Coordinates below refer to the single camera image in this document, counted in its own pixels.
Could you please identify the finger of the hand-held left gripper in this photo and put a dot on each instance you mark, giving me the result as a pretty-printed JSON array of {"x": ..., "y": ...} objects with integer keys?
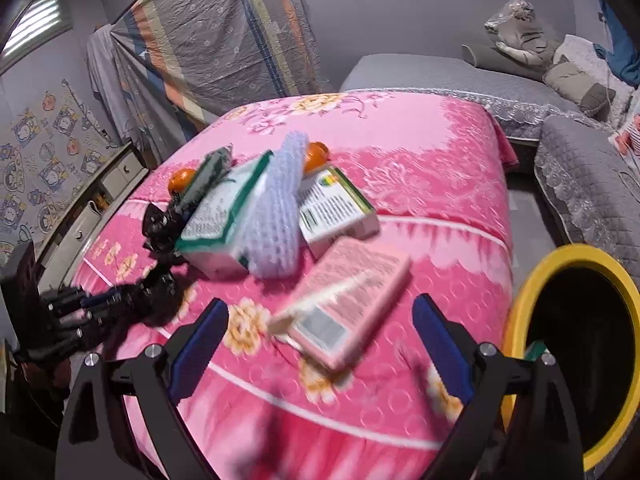
[
  {"x": 67, "y": 300},
  {"x": 70, "y": 335}
]

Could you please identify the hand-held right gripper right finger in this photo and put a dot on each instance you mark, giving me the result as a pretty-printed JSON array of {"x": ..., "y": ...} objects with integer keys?
[{"x": 440, "y": 345}]

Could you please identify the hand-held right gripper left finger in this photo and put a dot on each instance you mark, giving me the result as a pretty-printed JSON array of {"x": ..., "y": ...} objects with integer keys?
[{"x": 200, "y": 345}]

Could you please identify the black plastic bag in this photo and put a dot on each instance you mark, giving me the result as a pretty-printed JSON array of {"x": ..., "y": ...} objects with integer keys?
[{"x": 160, "y": 295}]

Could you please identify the yellow-rimmed black bin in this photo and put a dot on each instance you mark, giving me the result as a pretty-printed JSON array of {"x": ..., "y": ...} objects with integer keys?
[{"x": 520, "y": 310}]

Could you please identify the pink box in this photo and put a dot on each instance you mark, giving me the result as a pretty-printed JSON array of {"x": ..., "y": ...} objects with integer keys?
[{"x": 350, "y": 300}]

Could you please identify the green and white box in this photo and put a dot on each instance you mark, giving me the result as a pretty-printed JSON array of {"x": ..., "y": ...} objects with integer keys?
[{"x": 220, "y": 220}]

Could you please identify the purple foam fruit net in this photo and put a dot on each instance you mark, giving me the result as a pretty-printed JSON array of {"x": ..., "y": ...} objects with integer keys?
[{"x": 275, "y": 210}]

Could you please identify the orange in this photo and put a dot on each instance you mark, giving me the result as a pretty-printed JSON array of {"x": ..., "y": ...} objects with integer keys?
[
  {"x": 180, "y": 180},
  {"x": 317, "y": 157}
]

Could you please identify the dark green snack packet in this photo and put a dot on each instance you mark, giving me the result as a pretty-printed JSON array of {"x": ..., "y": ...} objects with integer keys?
[{"x": 207, "y": 175}]

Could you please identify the white box yellow-green print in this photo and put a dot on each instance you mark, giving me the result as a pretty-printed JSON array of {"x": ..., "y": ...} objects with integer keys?
[{"x": 335, "y": 205}]

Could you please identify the white drawer cabinet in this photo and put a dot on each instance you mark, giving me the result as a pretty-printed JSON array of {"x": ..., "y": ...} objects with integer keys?
[{"x": 100, "y": 195}]

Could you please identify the pink floral blanket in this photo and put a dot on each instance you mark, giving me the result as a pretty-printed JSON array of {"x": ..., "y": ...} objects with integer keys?
[{"x": 425, "y": 200}]

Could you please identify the grey hanging garment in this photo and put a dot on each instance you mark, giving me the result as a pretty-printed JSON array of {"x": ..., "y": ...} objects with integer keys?
[{"x": 102, "y": 75}]

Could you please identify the window blinds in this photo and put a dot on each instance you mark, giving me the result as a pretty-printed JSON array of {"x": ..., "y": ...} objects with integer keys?
[{"x": 35, "y": 22}]

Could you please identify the grey quilted sofa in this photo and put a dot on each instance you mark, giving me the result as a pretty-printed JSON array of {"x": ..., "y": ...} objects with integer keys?
[{"x": 425, "y": 77}]

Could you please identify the baby print pillow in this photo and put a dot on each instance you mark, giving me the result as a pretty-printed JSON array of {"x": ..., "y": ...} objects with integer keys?
[{"x": 631, "y": 135}]

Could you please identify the grey bolster pillow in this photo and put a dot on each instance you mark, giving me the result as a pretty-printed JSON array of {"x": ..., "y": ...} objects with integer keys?
[{"x": 485, "y": 57}]

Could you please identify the grey square cushion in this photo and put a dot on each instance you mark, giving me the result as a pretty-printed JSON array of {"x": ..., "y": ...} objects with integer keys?
[{"x": 575, "y": 82}]

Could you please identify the patterned hanging cloth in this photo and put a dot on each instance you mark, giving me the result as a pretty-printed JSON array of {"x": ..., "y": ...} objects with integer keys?
[{"x": 220, "y": 35}]

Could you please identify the white tiger plush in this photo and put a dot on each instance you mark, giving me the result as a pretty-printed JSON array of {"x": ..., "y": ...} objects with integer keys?
[{"x": 520, "y": 35}]

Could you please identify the blue curtain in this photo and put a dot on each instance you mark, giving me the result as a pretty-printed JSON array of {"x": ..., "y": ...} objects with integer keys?
[{"x": 625, "y": 55}]

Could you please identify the cartoon wall poster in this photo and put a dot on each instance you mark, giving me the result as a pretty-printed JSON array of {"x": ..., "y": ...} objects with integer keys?
[{"x": 45, "y": 170}]

